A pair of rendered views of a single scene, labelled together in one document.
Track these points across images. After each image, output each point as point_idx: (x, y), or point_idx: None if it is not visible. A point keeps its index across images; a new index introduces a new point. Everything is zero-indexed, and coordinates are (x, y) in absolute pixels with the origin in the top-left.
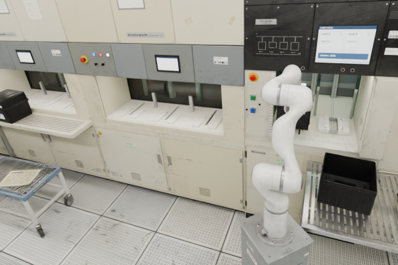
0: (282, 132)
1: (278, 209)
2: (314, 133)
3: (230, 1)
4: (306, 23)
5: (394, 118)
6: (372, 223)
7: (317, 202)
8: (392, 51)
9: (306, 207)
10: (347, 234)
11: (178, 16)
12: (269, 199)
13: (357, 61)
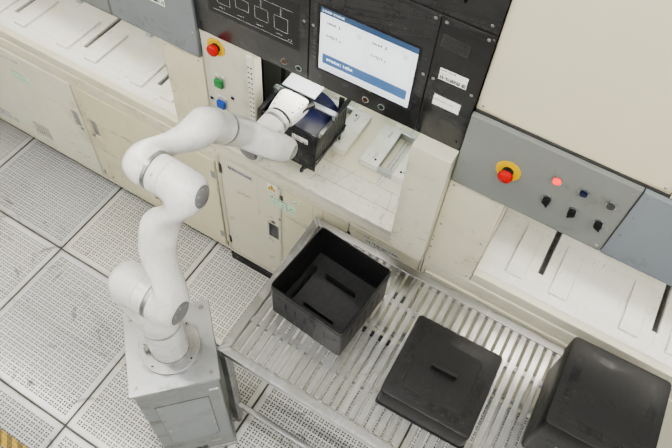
0: (145, 240)
1: (150, 335)
2: (350, 167)
3: None
4: None
5: (448, 207)
6: (331, 369)
7: (271, 310)
8: (445, 104)
9: (247, 315)
10: (279, 380)
11: None
12: (135, 320)
13: (388, 96)
